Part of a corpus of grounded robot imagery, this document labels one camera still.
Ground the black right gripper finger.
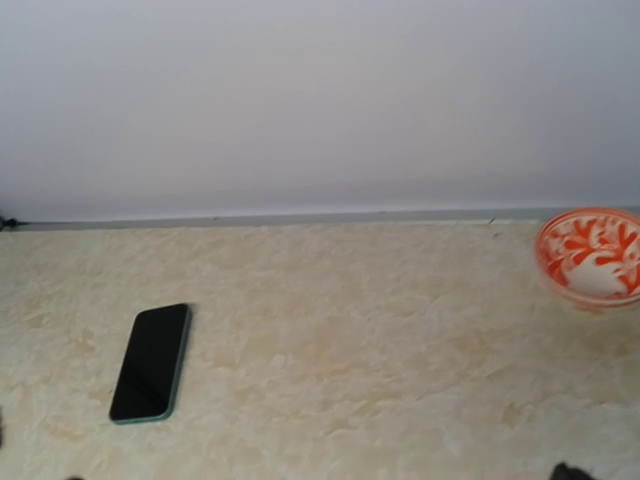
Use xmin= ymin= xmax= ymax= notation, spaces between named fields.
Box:
xmin=551 ymin=463 xmax=591 ymax=480

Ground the red and white patterned bowl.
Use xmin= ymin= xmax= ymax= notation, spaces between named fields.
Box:
xmin=534 ymin=207 xmax=639 ymax=311

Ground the green-edged black smartphone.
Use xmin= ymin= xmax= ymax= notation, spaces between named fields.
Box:
xmin=109 ymin=303 xmax=192 ymax=425

